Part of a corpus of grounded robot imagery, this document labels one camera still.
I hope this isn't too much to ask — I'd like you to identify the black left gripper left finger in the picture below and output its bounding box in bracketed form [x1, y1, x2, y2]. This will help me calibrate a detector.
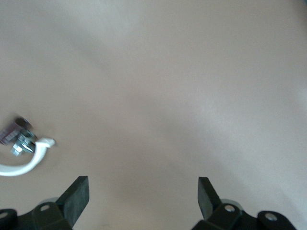
[31, 175, 90, 230]

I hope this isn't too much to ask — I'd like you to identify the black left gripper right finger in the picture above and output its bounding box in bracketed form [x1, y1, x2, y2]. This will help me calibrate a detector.
[198, 176, 245, 230]

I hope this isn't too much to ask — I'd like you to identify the white curved plastic clamp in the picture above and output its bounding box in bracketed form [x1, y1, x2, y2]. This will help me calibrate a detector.
[0, 136, 57, 178]

